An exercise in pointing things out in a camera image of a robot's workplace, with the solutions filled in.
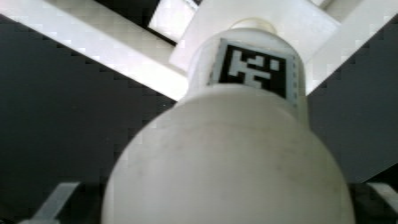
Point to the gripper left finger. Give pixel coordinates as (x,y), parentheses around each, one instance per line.
(48,211)

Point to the white U-shaped fence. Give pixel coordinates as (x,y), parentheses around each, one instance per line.
(128,48)

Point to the white lamp base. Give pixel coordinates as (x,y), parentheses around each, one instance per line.
(192,22)

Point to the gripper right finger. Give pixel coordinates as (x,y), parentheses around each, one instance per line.
(384,201)

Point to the white lamp bulb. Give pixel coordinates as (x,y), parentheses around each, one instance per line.
(226,164)

